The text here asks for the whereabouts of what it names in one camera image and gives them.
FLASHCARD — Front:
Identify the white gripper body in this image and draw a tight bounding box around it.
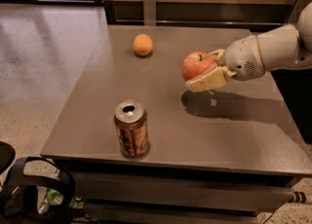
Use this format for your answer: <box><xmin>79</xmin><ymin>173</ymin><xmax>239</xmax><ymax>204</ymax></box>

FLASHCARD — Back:
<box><xmin>224</xmin><ymin>36</ymin><xmax>264</xmax><ymax>81</ymax></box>

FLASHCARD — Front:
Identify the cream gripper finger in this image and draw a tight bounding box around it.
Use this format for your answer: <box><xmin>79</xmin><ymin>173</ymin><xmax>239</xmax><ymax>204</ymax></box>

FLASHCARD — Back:
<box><xmin>186</xmin><ymin>66</ymin><xmax>235</xmax><ymax>93</ymax></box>
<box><xmin>210</xmin><ymin>49</ymin><xmax>226</xmax><ymax>66</ymax></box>

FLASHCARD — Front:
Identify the red apple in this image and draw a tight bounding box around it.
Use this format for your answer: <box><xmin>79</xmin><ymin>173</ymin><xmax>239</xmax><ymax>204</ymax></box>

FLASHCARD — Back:
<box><xmin>181</xmin><ymin>52</ymin><xmax>215</xmax><ymax>81</ymax></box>

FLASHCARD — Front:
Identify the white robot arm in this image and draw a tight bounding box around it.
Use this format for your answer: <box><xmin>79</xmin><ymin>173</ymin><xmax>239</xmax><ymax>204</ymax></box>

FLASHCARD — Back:
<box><xmin>181</xmin><ymin>4</ymin><xmax>312</xmax><ymax>93</ymax></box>

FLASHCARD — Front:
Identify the orange soda can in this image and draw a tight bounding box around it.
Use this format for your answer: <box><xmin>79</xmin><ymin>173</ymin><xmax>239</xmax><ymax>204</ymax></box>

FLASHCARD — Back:
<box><xmin>114</xmin><ymin>100</ymin><xmax>149</xmax><ymax>158</ymax></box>

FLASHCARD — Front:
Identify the orange fruit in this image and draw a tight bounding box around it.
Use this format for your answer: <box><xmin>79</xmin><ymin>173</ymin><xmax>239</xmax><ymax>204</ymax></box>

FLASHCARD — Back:
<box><xmin>133</xmin><ymin>34</ymin><xmax>153</xmax><ymax>56</ymax></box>

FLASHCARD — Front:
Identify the green snack packet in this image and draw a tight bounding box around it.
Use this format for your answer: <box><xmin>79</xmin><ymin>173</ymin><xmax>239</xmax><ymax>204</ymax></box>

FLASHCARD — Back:
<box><xmin>44</xmin><ymin>187</ymin><xmax>85</xmax><ymax>209</ymax></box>

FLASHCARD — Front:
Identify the grey metal bracket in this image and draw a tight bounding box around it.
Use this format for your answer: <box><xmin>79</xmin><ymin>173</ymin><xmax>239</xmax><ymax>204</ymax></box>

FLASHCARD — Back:
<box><xmin>287</xmin><ymin>0</ymin><xmax>312</xmax><ymax>23</ymax></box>

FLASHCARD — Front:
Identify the grey metal post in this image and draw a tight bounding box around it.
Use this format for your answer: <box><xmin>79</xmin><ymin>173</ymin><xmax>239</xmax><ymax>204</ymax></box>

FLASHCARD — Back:
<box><xmin>142</xmin><ymin>0</ymin><xmax>156</xmax><ymax>26</ymax></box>

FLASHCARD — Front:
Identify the black striped cable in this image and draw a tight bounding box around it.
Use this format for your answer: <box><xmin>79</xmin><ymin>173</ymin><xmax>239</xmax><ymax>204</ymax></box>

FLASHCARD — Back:
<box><xmin>291</xmin><ymin>192</ymin><xmax>307</xmax><ymax>205</ymax></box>

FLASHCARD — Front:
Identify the black bag with straps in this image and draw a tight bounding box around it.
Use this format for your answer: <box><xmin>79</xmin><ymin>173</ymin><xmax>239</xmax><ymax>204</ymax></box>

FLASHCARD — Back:
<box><xmin>0</xmin><ymin>157</ymin><xmax>75</xmax><ymax>224</ymax></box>

